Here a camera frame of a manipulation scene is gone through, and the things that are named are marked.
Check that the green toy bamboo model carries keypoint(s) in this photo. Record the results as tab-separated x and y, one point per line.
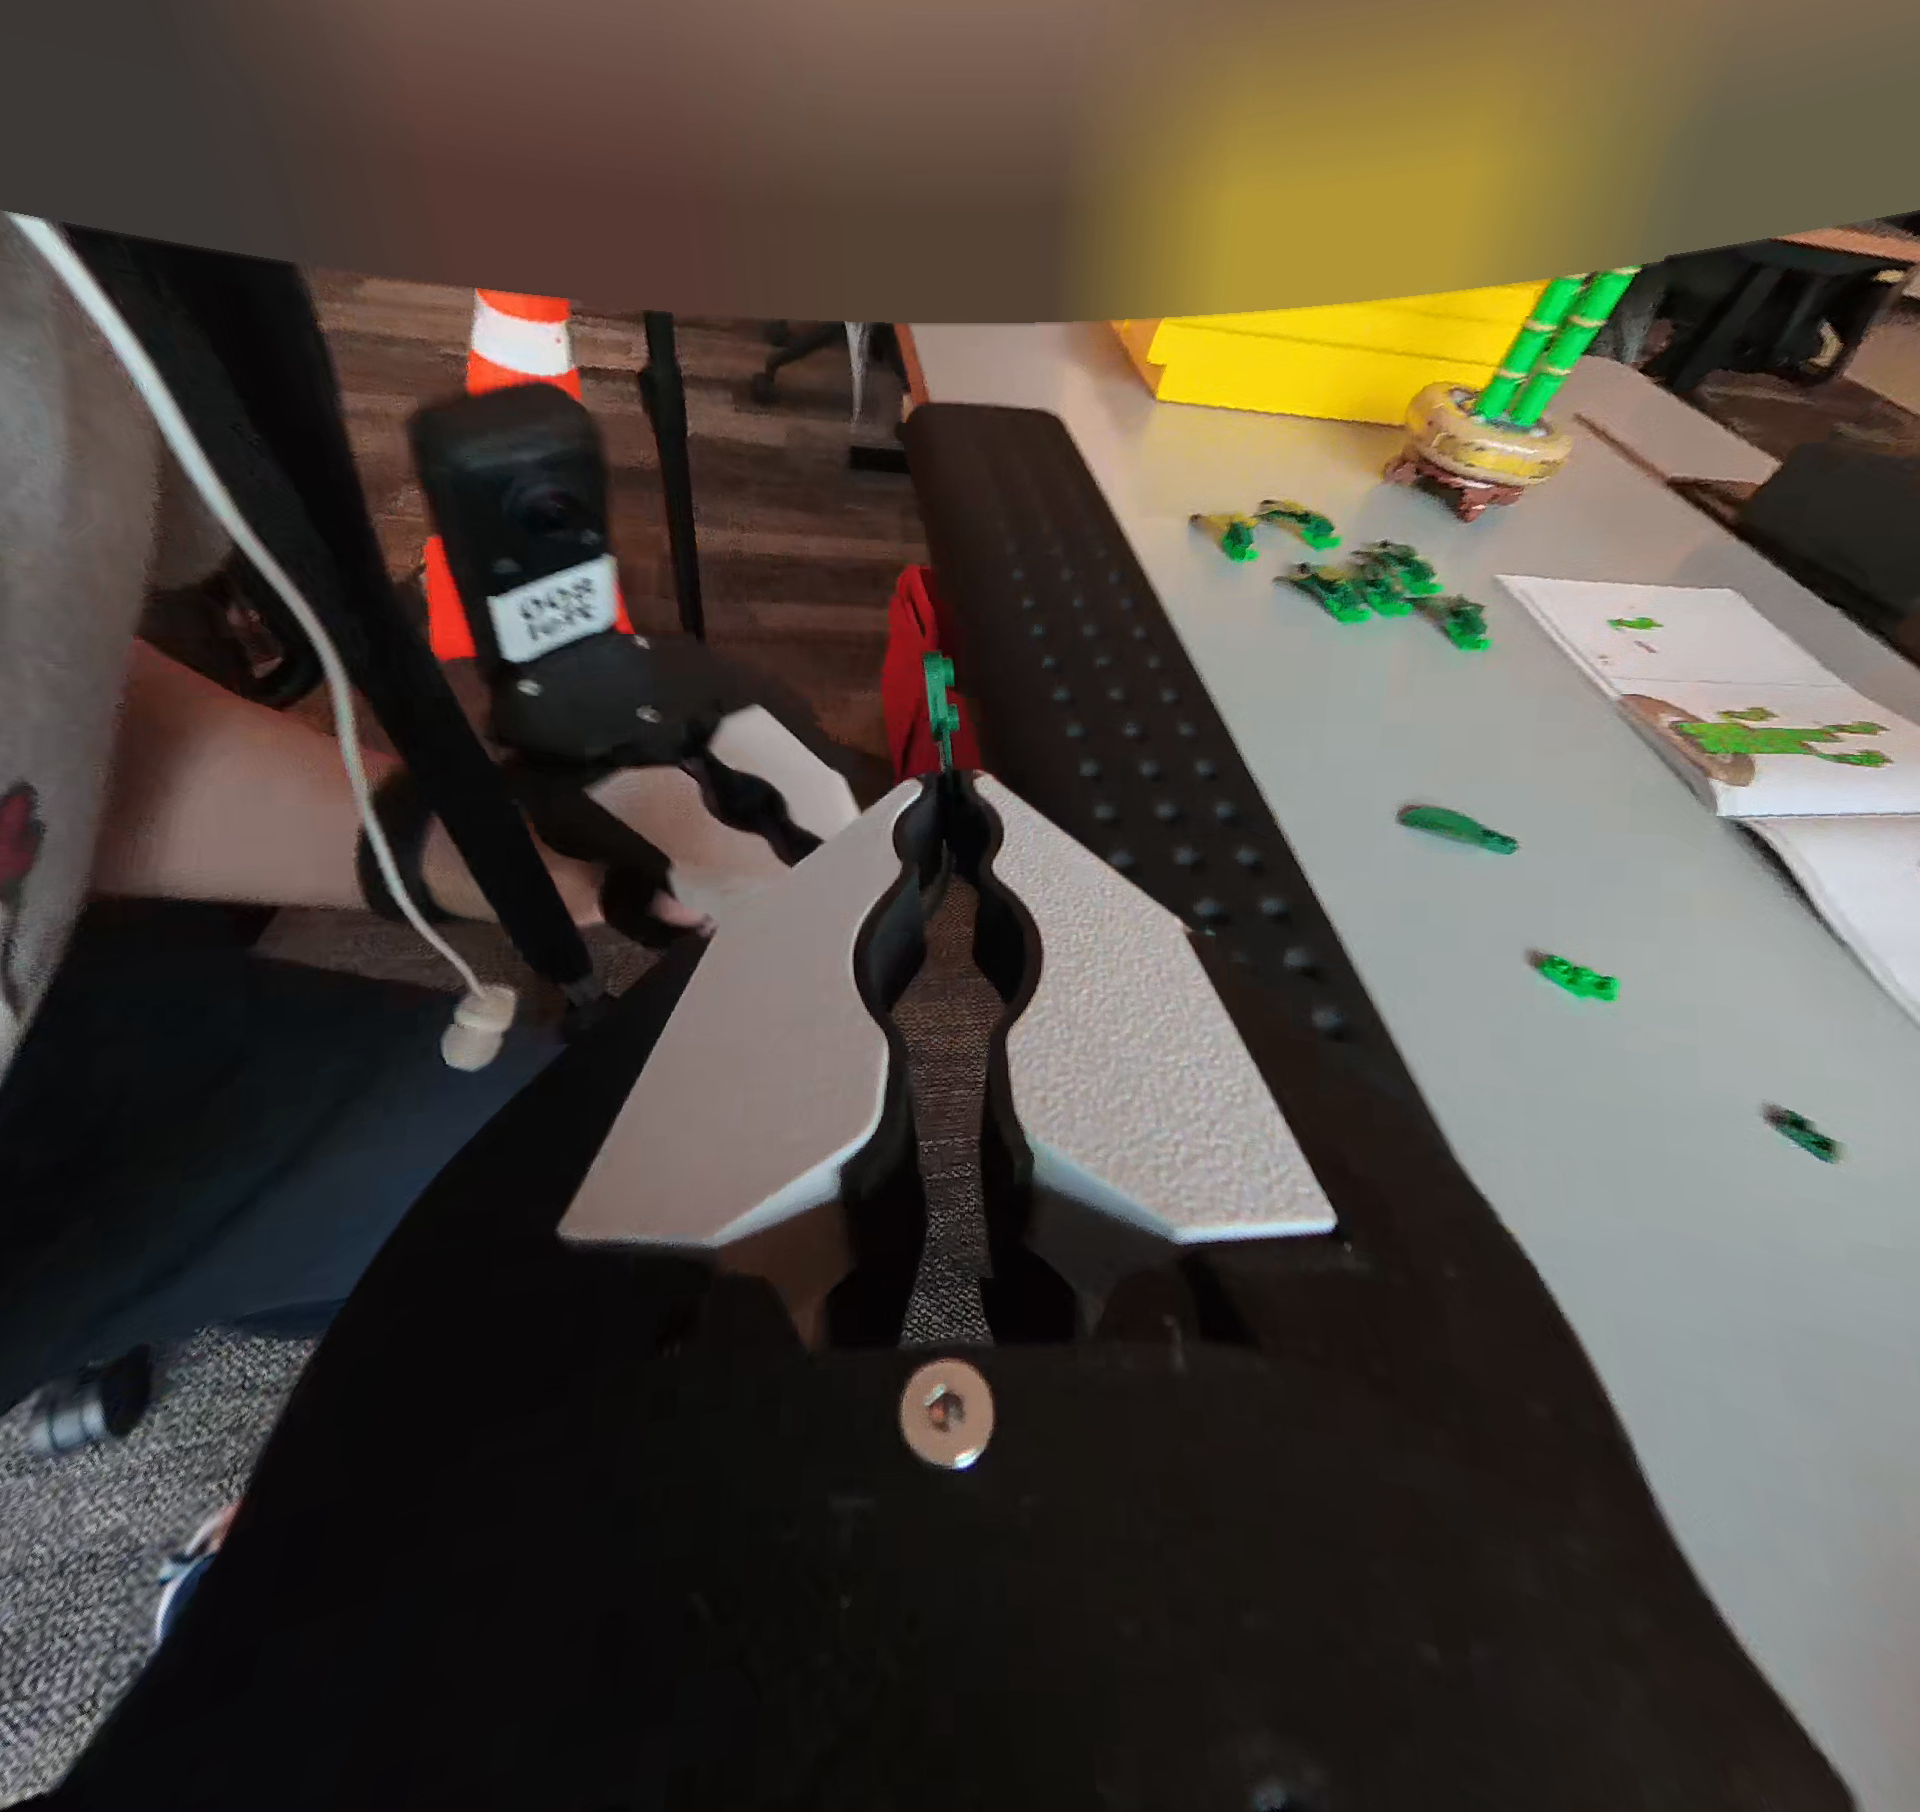
1478	448

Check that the black perforated chair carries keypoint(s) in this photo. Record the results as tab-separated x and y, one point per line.
1079	641

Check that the black chair caster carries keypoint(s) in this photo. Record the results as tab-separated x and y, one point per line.
90	1399

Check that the dark trousers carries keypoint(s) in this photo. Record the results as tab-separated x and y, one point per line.
225	1168

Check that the small green brick piece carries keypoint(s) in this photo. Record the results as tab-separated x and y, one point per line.
1576	978
1800	1135

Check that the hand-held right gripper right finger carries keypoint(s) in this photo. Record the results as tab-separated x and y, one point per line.
1154	1093

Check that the yellow plastic bin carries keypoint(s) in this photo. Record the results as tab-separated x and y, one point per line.
1275	364

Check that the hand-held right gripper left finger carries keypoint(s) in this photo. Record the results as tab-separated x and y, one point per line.
735	1093

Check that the red bag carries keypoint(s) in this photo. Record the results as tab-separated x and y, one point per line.
908	673

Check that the light blue toe shoe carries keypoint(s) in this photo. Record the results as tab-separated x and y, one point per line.
194	1557

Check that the building instruction booklet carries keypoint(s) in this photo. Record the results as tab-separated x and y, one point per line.
1725	658

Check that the brown wooden strip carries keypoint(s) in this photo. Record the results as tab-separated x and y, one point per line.
1650	449

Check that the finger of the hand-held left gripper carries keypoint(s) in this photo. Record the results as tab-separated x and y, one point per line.
675	823
787	777

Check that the orange traffic cone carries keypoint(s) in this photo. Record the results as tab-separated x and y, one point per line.
518	343

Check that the person's left forearm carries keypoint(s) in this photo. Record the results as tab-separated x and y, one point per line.
225	792

